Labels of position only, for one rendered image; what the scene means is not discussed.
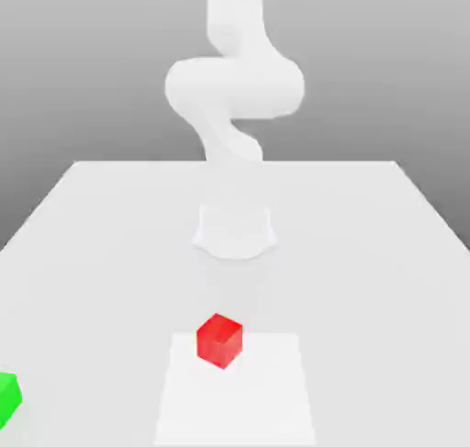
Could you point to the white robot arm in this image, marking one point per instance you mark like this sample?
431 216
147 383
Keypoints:
235 87

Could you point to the small red cube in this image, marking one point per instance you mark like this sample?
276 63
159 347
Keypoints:
219 341

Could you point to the small green cube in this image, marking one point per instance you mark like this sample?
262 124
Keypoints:
8 397

